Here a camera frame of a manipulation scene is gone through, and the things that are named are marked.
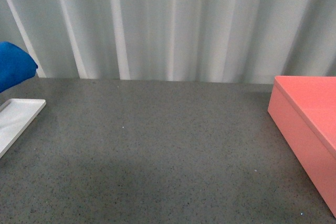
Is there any white curtain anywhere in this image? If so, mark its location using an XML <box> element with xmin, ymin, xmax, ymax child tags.
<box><xmin>1</xmin><ymin>0</ymin><xmax>335</xmax><ymax>84</ymax></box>

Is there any blue microfiber cloth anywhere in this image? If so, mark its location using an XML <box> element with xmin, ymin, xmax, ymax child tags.
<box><xmin>1</xmin><ymin>41</ymin><xmax>38</xmax><ymax>92</ymax></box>

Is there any white rack with wooden bars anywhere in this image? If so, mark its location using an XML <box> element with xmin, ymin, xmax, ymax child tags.
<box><xmin>1</xmin><ymin>99</ymin><xmax>46</xmax><ymax>157</ymax></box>

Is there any pink plastic box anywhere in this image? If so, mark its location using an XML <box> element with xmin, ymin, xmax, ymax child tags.
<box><xmin>268</xmin><ymin>76</ymin><xmax>335</xmax><ymax>214</ymax></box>

